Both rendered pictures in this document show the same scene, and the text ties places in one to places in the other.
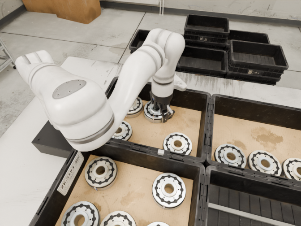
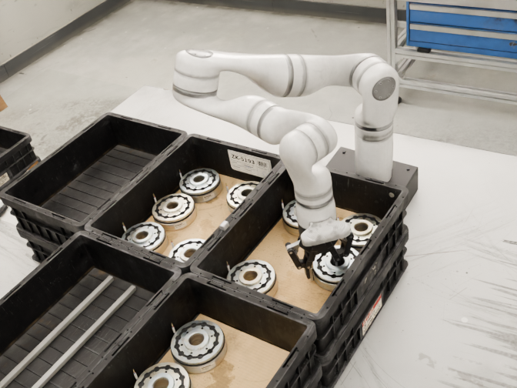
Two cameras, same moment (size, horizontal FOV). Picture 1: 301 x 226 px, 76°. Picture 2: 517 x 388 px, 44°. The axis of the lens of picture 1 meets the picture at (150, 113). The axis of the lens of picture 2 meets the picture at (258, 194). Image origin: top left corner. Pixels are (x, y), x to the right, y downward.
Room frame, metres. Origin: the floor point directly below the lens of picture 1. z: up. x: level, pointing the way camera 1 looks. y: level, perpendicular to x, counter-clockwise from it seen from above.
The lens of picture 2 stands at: (0.78, -0.92, 1.80)
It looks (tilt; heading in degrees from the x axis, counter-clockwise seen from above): 38 degrees down; 115
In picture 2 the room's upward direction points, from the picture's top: 11 degrees counter-clockwise
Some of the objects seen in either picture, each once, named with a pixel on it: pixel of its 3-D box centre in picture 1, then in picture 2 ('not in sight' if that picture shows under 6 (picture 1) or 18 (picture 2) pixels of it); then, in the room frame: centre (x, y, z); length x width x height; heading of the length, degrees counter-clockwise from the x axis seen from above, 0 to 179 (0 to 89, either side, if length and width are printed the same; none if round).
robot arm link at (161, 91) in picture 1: (167, 80); (318, 211); (0.48, -0.06, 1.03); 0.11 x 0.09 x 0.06; 121
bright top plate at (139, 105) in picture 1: (130, 104); (361, 229); (0.53, 0.08, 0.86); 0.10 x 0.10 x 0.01
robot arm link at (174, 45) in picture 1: (167, 58); (306, 165); (0.47, -0.05, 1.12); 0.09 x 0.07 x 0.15; 61
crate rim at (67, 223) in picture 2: not in sight; (96, 166); (-0.15, 0.15, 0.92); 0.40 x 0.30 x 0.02; 75
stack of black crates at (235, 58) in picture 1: (246, 75); not in sight; (1.30, -0.83, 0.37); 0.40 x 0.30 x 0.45; 77
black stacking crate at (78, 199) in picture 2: not in sight; (102, 182); (-0.15, 0.15, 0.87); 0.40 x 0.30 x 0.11; 75
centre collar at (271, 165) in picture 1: (265, 163); (161, 385); (0.26, -0.38, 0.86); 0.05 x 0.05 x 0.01
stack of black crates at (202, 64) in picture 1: (198, 73); not in sight; (1.39, -0.44, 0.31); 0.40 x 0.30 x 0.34; 77
